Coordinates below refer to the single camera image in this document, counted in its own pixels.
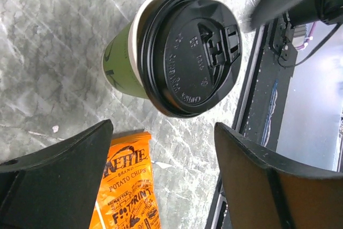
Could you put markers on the green paper coffee cup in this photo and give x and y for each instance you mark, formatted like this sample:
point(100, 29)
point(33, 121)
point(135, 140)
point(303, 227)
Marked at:
point(120, 58)

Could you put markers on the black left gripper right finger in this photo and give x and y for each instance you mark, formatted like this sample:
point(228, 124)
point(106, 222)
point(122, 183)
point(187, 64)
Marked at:
point(276, 186)

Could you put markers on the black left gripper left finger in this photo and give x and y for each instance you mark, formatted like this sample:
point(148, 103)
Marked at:
point(56, 187)

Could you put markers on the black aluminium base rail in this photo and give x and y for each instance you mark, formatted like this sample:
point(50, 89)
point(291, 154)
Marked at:
point(263, 100)

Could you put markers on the black plastic cup lid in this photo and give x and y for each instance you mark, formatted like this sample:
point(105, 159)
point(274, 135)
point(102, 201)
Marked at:
point(189, 55)

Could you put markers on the orange chips bag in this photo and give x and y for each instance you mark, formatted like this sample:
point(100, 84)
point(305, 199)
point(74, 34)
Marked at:
point(126, 196)

